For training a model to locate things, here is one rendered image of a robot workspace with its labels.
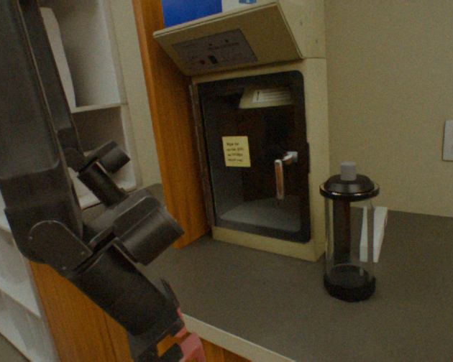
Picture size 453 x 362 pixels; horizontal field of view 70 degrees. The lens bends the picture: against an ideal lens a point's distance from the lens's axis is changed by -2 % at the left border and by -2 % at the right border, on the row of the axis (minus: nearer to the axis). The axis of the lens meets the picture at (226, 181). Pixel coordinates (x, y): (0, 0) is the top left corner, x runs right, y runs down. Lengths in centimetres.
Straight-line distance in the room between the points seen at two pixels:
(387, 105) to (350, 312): 66
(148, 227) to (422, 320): 52
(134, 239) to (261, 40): 48
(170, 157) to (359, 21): 69
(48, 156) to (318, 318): 54
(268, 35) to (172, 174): 44
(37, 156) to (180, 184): 64
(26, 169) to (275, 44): 52
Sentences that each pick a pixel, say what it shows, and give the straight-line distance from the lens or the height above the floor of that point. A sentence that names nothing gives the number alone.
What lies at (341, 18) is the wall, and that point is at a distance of 117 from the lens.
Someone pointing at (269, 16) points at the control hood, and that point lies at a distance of 66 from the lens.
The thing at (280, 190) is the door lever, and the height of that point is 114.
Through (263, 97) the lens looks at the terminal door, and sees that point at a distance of 77.
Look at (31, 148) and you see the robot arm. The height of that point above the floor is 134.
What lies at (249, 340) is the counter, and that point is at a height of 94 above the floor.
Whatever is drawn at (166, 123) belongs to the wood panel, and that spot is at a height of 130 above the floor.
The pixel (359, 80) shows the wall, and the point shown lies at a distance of 115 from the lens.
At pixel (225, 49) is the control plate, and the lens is 76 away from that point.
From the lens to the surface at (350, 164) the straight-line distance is 64.
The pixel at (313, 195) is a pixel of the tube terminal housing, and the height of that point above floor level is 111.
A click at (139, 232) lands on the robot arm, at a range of 36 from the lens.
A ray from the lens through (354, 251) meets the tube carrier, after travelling 67.
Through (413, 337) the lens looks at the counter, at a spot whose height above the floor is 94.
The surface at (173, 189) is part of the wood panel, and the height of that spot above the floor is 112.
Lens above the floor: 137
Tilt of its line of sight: 16 degrees down
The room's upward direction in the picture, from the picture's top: 7 degrees counter-clockwise
